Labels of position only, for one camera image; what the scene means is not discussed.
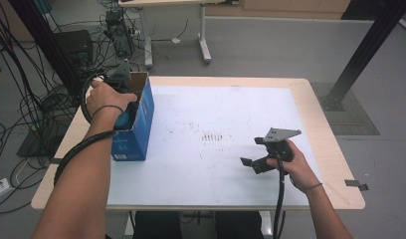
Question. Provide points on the black left wrist band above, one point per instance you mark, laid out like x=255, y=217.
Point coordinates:
x=106, y=107

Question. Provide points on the person's leg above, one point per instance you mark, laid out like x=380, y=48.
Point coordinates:
x=239, y=225
x=158, y=225

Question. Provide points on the dark floor mat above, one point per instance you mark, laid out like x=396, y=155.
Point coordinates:
x=353, y=122

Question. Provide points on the black wrist band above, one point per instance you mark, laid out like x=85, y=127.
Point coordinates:
x=106, y=107
x=313, y=187

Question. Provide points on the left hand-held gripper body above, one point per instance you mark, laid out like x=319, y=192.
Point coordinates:
x=121, y=79

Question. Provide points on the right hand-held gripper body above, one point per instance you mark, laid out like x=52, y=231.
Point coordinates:
x=280, y=149

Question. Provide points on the blue cardboard box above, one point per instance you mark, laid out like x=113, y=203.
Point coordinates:
x=134, y=142

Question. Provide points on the computer tower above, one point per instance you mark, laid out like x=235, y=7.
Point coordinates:
x=119, y=36

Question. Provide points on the person's left hand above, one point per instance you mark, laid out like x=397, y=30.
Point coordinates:
x=106, y=96

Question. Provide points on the person's right hand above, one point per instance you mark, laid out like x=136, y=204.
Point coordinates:
x=299, y=171

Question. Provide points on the black metal frame post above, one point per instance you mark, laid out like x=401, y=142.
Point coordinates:
x=41, y=33
x=366, y=49

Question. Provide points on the person's right leg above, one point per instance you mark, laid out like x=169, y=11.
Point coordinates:
x=239, y=225

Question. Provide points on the black right wrist band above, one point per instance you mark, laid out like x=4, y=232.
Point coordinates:
x=313, y=187

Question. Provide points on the person's left leg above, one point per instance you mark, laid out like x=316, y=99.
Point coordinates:
x=158, y=225

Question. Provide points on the white table mat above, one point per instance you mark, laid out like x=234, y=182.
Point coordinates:
x=197, y=179

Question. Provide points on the black tape strip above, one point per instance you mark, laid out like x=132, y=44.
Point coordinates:
x=56, y=161
x=356, y=184

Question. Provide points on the white desk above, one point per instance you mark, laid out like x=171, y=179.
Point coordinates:
x=202, y=33

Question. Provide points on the black equipment case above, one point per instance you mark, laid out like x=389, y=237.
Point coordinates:
x=75, y=45

